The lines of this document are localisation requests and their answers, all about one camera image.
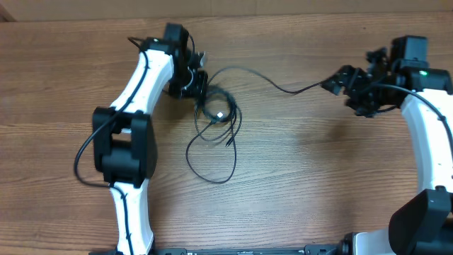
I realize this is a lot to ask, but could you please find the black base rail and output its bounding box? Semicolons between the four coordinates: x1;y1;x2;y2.
88;243;343;255

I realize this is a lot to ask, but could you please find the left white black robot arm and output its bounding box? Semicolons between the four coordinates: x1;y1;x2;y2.
92;23;207;254

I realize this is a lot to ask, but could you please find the thin black cable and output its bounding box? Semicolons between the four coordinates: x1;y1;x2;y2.
185;65;325;185

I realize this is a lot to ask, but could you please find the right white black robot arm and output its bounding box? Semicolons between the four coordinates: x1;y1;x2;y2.
321;35;452;254

